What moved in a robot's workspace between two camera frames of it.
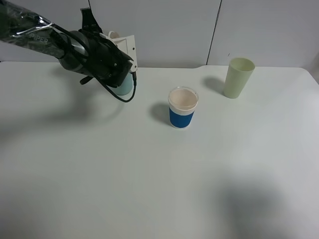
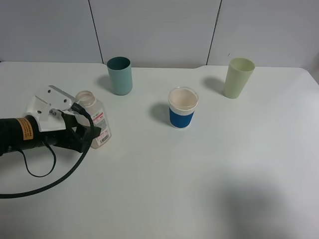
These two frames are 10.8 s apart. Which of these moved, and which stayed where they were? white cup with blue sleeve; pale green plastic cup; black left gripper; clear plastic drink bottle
Moved: clear plastic drink bottle; black left gripper
Stayed: pale green plastic cup; white cup with blue sleeve
